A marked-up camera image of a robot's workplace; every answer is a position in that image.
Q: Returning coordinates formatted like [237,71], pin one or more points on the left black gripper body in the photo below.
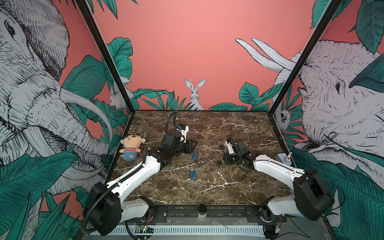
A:
[185,148]

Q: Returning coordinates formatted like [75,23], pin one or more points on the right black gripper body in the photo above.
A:
[233,159]

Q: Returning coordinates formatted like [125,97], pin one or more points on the blue padlock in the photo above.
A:
[193,174]
[195,156]

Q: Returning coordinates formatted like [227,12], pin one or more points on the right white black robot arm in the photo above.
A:
[311,196]

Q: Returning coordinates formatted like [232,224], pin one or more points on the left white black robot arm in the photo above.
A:
[107,206]

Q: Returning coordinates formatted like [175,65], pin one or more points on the plush doll striped shirt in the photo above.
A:
[131,147]

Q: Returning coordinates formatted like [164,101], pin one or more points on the white vented strip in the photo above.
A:
[204,230]

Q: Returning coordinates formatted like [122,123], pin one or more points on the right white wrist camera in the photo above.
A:
[231,145]

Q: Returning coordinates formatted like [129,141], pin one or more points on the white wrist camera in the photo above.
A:
[184,130]
[231,145]

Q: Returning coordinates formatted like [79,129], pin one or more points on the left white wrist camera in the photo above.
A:
[184,130]

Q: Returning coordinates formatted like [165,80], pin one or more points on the black mounting rail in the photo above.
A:
[210,211]

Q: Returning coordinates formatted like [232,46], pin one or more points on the black knob on rail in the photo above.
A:
[202,210]

